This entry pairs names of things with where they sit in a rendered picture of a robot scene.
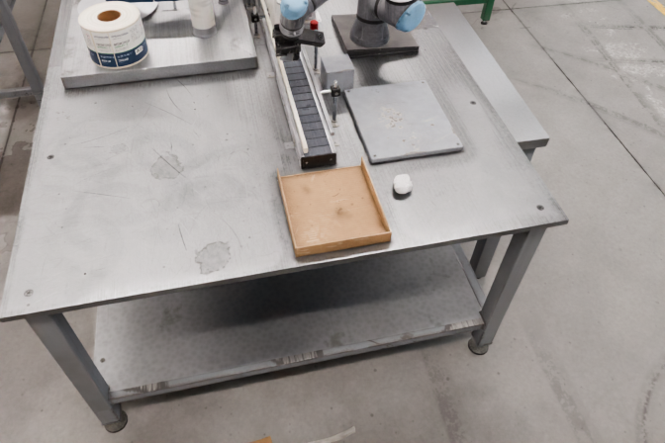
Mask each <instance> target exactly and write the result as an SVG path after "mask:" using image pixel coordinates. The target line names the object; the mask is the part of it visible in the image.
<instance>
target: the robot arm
mask: <svg viewBox="0 0 665 443"><path fill-rule="evenodd" d="M327 1H330V0H281V3H280V21H279V24H276V25H274V30H272V38H273V39H274V41H275V52H276V54H275V56H276V57H277V56H282V57H280V58H279V59H280V60H291V61H296V60H299V57H300V52H301V44H307V45H313V46H318V47H322V46H323V45H324V44H325V43H326V40H325V35H324V32H320V31H315V30H310V29H305V28H304V24H305V19H306V17H308V16H309V15H310V14H312V13H313V12H314V11H316V10H317V9H318V8H319V7H321V6H322V5H323V4H325V3H326V2H327ZM425 11H426V5H425V3H423V1H420V0H358V1H357V12H356V19H355V21H354V23H353V25H352V28H351V30H350V39H351V40H352V41H353V42H354V43H355V44H358V45H361V46H365V47H380V46H383V45H385V44H387V43H388V41H389V37H390V33H389V28H388V24H389V25H391V26H393V27H395V28H396V29H397V30H400V31H402V32H405V33H406V32H410V31H412V30H413V29H414V28H415V27H416V26H417V25H418V24H419V23H420V22H421V20H422V19H423V17H424V14H425ZM281 51H282V52H281ZM278 53H279V54H278Z"/></svg>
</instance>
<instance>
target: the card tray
mask: <svg viewBox="0 0 665 443"><path fill-rule="evenodd" d="M277 178H278V182H279V187H280V191H281V196H282V200H283V204H284V209H285V213H286V218H287V222H288V225H289V230H290V234H291V238H292V243H293V247H294V252H295V256H296V257H302V256H307V255H313V254H319V253H325V252H331V251H337V250H343V249H348V248H354V247H360V246H365V245H371V244H377V243H383V242H389V241H391V236H392V230H391V228H390V226H389V224H388V221H387V218H386V216H385V213H384V211H383V208H382V205H381V203H380V200H379V198H378V195H377V192H376V190H375V187H374V185H373V182H372V180H371V177H370V174H369V172H368V169H367V167H366V164H365V161H364V159H363V156H361V165H356V166H349V167H342V168H336V169H329V170H323V171H316V172H309V173H302V174H295V175H288V176H281V177H280V174H279V170H278V168H277Z"/></svg>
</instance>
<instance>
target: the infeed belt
mask: <svg viewBox="0 0 665 443"><path fill-rule="evenodd" d="M282 62H283V65H284V69H285V72H286V75H287V79H288V82H289V86H290V89H291V92H292V96H293V99H294V103H295V106H296V109H297V113H298V116H299V120H300V123H301V126H302V130H303V133H304V137H305V140H306V143H307V147H308V153H304V155H305V157H313V156H320V155H327V154H333V153H332V150H331V147H330V144H329V141H328V138H327V135H326V132H325V129H324V126H323V123H322V120H321V117H320V114H319V111H318V108H317V105H316V102H315V99H314V96H313V93H312V90H311V87H310V84H309V81H308V78H307V75H306V72H305V69H304V66H303V63H302V60H301V57H299V60H296V61H291V60H282Z"/></svg>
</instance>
